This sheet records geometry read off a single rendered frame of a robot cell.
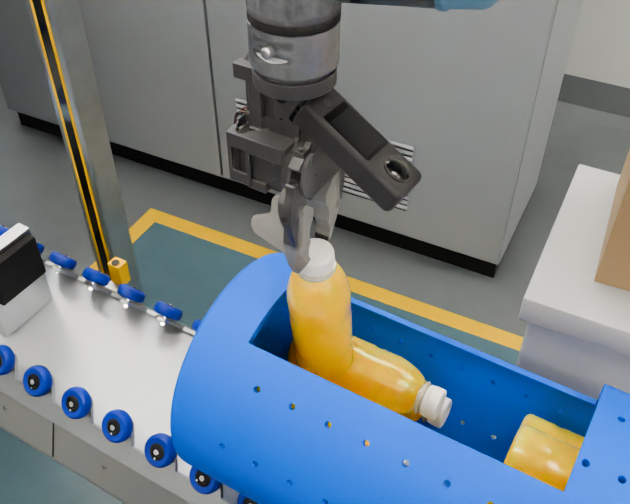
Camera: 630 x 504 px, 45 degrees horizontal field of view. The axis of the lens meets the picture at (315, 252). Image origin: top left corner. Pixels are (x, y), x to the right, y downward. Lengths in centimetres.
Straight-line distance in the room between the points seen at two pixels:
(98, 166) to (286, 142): 88
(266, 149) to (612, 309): 52
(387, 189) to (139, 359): 66
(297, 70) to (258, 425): 38
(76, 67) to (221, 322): 70
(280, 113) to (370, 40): 165
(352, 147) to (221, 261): 208
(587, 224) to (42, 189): 242
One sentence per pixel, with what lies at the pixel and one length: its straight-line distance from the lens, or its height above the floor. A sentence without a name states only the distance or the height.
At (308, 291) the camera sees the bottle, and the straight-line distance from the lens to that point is 76.
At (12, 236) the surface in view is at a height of 108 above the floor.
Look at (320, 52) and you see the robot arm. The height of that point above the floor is 155.
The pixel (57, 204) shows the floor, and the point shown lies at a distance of 307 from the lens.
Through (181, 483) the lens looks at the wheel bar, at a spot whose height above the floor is 93.
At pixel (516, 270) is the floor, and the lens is 273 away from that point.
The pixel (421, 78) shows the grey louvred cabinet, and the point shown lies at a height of 71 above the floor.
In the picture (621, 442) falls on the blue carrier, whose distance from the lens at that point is 77.
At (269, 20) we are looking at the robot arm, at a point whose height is 158.
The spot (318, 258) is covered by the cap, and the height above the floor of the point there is 132.
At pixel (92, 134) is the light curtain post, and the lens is 147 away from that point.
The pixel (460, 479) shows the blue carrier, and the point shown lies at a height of 120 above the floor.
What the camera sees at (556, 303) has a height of 115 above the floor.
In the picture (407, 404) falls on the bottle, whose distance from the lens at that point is 90.
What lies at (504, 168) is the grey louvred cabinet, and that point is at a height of 48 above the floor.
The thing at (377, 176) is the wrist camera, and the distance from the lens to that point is 63.
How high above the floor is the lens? 183
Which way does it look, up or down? 43 degrees down
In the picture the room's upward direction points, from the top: straight up
